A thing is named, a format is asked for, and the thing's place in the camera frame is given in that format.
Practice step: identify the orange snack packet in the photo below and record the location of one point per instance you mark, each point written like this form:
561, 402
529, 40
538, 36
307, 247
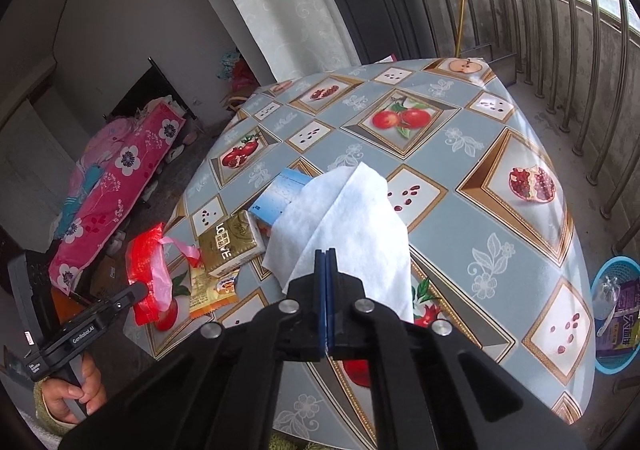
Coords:
210, 292

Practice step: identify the fruit print tablecloth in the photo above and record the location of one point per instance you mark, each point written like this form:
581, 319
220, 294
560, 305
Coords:
450, 230

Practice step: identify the gold box with lettering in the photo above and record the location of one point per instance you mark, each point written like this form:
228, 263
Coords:
230, 242

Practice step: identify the blue cardboard box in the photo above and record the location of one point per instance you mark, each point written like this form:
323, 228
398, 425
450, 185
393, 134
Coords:
280, 200

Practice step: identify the black bed headboard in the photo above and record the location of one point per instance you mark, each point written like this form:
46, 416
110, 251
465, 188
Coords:
150, 89

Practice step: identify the blue plastic basket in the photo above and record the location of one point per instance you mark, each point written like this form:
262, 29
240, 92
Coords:
612, 366

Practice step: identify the white wet wipe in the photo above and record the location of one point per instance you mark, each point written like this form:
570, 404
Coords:
345, 230

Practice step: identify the person's left hand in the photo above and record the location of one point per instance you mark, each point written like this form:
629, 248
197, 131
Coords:
92, 387

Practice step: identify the white wardrobe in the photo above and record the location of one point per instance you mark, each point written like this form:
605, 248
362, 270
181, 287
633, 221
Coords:
35, 159

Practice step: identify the pink and teal cloth bundle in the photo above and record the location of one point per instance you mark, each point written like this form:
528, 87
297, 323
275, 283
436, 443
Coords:
237, 67

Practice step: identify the pink floral blanket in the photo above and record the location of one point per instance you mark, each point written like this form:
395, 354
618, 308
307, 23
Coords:
125, 169

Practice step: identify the brown cardboard box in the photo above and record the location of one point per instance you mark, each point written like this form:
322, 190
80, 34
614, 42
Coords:
107, 277

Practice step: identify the dark chair back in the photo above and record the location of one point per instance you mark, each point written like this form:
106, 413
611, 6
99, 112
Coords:
375, 9

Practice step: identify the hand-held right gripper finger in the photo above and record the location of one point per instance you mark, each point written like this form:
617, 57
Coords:
320, 305
331, 305

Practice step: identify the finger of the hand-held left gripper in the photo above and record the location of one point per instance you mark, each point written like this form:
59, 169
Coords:
117, 302

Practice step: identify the red plastic bag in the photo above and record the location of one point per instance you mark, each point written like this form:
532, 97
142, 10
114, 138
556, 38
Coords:
145, 270

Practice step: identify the yellow purple snack wrapper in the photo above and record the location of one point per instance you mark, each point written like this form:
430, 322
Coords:
625, 325

